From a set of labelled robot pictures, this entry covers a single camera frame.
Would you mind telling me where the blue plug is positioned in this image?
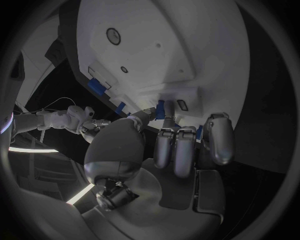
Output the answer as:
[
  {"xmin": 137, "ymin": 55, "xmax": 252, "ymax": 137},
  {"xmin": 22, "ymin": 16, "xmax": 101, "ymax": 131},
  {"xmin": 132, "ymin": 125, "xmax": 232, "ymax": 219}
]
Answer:
[{"xmin": 114, "ymin": 101, "xmax": 127, "ymax": 115}]

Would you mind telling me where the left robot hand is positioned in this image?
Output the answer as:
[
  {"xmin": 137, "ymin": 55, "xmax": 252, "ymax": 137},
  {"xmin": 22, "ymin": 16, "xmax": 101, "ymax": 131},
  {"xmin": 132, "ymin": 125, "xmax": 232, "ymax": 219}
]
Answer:
[{"xmin": 80, "ymin": 100, "xmax": 236, "ymax": 240}]

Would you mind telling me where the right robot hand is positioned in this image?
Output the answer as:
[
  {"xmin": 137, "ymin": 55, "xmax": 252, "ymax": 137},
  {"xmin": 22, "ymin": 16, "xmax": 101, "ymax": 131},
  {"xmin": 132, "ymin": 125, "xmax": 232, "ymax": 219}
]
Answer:
[{"xmin": 80, "ymin": 118, "xmax": 112, "ymax": 144}]

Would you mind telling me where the white task board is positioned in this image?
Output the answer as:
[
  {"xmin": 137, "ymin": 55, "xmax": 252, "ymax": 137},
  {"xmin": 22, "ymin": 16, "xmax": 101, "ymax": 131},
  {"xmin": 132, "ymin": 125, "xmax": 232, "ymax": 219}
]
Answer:
[{"xmin": 58, "ymin": 0, "xmax": 252, "ymax": 146}]

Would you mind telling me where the white cable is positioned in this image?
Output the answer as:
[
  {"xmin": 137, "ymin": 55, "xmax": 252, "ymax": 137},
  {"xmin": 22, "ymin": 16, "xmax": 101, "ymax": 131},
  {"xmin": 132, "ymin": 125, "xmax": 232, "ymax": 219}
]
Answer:
[{"xmin": 13, "ymin": 96, "xmax": 77, "ymax": 116}]

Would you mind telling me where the blue peg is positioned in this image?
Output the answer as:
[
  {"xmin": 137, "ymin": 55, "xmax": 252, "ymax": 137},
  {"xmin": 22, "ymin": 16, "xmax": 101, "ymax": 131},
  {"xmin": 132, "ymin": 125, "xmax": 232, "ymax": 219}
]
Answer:
[{"xmin": 154, "ymin": 99, "xmax": 167, "ymax": 121}]

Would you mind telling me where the blue block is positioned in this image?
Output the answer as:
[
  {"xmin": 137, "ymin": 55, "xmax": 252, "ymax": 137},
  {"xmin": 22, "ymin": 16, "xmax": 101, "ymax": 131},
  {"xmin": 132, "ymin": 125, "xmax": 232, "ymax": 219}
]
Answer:
[{"xmin": 86, "ymin": 77, "xmax": 107, "ymax": 98}]

